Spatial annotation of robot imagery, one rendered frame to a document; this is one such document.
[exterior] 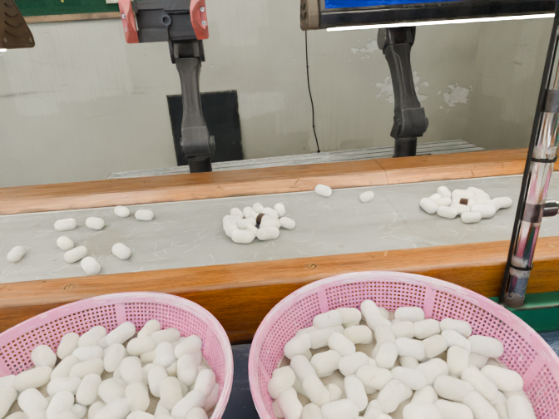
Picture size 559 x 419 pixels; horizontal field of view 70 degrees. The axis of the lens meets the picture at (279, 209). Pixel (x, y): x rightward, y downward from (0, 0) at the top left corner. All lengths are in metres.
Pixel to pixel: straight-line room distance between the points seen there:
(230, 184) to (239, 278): 0.37
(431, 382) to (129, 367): 0.29
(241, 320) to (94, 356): 0.17
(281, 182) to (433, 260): 0.39
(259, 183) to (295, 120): 1.96
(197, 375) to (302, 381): 0.10
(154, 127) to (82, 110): 0.44
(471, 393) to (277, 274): 0.24
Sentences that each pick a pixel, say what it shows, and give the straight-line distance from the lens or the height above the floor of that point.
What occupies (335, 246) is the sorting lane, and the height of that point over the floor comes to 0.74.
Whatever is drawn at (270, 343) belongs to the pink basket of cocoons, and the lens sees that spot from 0.42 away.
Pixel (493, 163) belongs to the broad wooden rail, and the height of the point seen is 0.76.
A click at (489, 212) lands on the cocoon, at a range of 0.73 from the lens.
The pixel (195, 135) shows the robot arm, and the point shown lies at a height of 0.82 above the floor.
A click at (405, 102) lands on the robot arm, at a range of 1.19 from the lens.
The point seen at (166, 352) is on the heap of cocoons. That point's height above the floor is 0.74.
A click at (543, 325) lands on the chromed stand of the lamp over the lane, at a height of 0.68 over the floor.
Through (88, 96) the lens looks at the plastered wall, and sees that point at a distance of 2.81.
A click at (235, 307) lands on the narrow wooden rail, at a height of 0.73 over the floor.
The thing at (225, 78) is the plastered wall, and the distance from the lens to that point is 2.68.
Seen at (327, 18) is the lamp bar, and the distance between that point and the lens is 0.52.
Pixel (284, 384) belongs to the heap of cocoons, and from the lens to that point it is 0.40.
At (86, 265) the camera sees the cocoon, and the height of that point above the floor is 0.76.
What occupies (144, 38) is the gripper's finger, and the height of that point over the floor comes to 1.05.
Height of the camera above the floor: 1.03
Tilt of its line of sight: 23 degrees down
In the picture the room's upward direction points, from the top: 4 degrees counter-clockwise
